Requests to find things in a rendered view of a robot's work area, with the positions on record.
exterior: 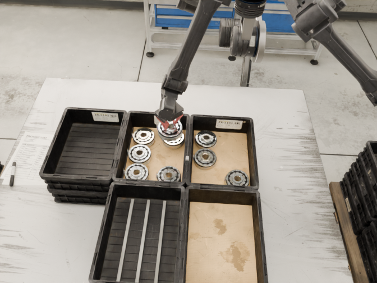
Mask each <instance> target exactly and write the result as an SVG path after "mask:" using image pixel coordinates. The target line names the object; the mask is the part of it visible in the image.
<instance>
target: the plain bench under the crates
mask: <svg viewBox="0 0 377 283"><path fill-rule="evenodd" d="M161 86H162V83H151V82H138V81H115V80H92V79H68V78H56V77H46V78H45V80H44V83H43V85H42V87H41V88H40V91H39V93H38V95H37V97H36V99H35V102H34V104H33V106H32V108H31V110H30V112H29V114H28V116H27V118H26V121H25V123H24V125H23V127H22V129H21V131H20V133H19V135H18V137H17V140H16V142H15V144H14V146H13V148H12V150H11V153H10V155H9V156H8V158H7V161H6V163H5V165H4V168H3V170H2V172H1V175H0V178H1V176H2V174H3V172H4V170H5V168H6V167H7V165H8V163H9V161H10V159H11V157H12V156H13V154H14V152H15V150H16V148H17V147H18V145H19V143H20V140H21V138H22V136H23V135H24V133H25V132H26V131H27V132H31V133H40V134H51V135H54V134H55V132H56V129H57V127H58V124H59V122H60V119H61V117H62V114H63V111H64V110H65V108H66V107H82V108H101V109H120V110H125V111H127V112H128V111H149V112H155V111H156V110H158V109H159V105H160V101H161ZM176 102H177V103H178V104H179V105H180V106H182V107H183V108H184V111H183V113H186V114H189V115H190V116H191V115H193V114H197V115H216V116H236V117H250V118H252V119H253V121H254V133H255V144H256V156H257V163H258V175H259V190H258V191H259V193H260V199H261V210H262V217H263V229H264V240H265V252H266V264H267V271H268V283H354V282H353V278H352V274H351V270H350V266H349V263H348V259H347V254H346V251H345V248H344V243H343V240H342V235H341V231H340V229H339V224H338V220H337V216H336V213H335V209H334V205H333V201H332V197H331V194H330V190H329V186H328V182H327V178H326V175H325V171H324V167H323V163H322V160H321V156H320V152H319V148H318V144H317V141H316V137H315V133H314V128H313V126H312V122H311V117H310V114H309V109H308V106H307V103H306V98H305V94H304V91H303V90H301V89H280V88H257V87H244V86H221V85H197V84H188V87H187V89H186V91H185V92H183V93H182V95H178V99H177V100H176ZM3 181H4V179H0V283H89V280H88V278H89V273H90V269H91V264H92V261H93V256H94V252H95V247H96V243H97V239H98V235H99V230H100V226H101V223H102V218H103V214H104V209H105V206H99V205H89V204H72V203H56V202H55V201H54V197H53V196H52V194H51V193H49V191H48V189H47V185H48V184H47V185H13V186H10V185H5V184H2V183H3Z"/></svg>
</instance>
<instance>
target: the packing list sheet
mask: <svg viewBox="0 0 377 283"><path fill-rule="evenodd" d="M53 137H54V135H51V134H40V133H31V132H27V131H26V132H25V133H24V135H23V136H22V138H21V140H20V143H19V145H18V147H17V148H16V150H15V152H14V154H13V156H12V157H11V159H10V161H9V163H8V165H7V167H6V168H5V170H4V172H3V174H2V176H1V178H0V179H4V181H3V183H2V184H5V185H9V184H10V177H11V169H12V163H13V162H16V169H15V177H14V182H13V184H14V185H47V184H46V183H45V182H44V180H43V179H41V177H40V176H39V171H40V169H41V166H42V164H43V161H44V159H45V156H46V154H47V151H48V149H49V146H50V144H51V142H52V139H53Z"/></svg>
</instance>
